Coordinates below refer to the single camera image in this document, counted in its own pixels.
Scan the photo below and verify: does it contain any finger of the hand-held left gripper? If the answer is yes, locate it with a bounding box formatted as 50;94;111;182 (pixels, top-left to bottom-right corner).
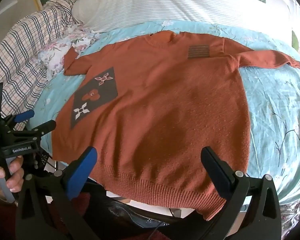
22;119;57;141
4;109;35;125

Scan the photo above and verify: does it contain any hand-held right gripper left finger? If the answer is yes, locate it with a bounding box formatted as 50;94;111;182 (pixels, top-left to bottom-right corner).
15;146;110;240

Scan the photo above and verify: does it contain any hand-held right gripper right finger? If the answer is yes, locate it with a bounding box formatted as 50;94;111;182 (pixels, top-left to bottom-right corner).
200;147;282;240

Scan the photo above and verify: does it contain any orange knit sweater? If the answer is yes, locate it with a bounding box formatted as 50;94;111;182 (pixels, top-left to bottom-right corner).
51;30;300;222

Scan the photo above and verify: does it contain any person's left hand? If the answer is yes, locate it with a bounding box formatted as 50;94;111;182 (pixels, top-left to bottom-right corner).
0;155;24;203

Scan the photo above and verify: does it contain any plaid checked cloth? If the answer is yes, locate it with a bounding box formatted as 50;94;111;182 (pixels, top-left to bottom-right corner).
0;0;77;121

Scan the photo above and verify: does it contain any pink floral pillow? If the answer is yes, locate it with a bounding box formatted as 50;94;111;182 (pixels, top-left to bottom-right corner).
37;25;101;81

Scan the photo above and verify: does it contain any light blue floral bedsheet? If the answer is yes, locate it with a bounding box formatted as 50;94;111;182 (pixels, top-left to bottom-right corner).
31;20;300;205

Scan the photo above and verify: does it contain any white striped pillow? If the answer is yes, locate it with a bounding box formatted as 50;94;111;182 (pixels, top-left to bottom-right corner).
72;0;300;53

